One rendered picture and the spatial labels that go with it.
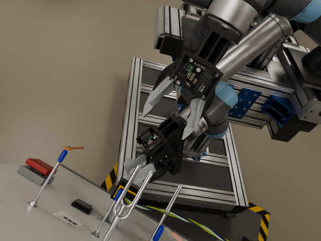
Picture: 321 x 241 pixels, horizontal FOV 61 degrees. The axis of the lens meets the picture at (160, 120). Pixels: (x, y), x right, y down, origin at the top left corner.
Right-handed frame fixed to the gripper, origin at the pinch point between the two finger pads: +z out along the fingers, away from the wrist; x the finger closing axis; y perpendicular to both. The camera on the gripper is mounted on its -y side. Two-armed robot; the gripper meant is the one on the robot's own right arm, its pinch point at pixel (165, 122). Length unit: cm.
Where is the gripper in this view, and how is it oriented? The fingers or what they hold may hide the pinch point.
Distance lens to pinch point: 53.4
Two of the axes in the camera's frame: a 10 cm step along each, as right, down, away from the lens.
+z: -4.9, 8.2, 2.9
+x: 8.6, 5.0, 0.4
